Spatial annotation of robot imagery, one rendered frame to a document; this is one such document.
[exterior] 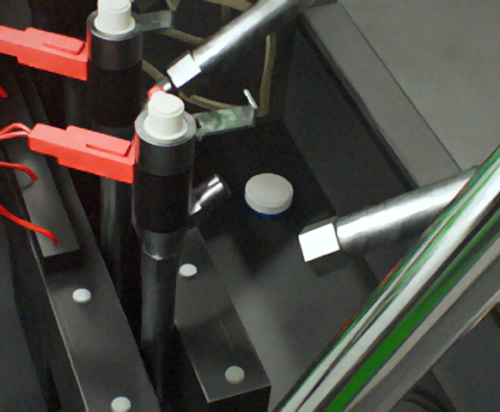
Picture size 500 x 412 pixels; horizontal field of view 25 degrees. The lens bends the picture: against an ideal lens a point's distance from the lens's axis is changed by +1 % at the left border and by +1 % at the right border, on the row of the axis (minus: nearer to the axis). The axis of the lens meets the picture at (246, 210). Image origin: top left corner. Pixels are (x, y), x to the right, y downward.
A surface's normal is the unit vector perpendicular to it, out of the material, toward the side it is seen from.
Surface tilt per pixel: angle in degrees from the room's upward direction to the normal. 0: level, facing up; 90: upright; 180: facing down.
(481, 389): 90
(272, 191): 0
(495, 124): 0
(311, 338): 0
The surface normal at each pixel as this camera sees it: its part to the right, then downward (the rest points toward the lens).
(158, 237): -0.10, 0.70
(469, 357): -0.93, 0.21
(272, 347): 0.08, -0.70
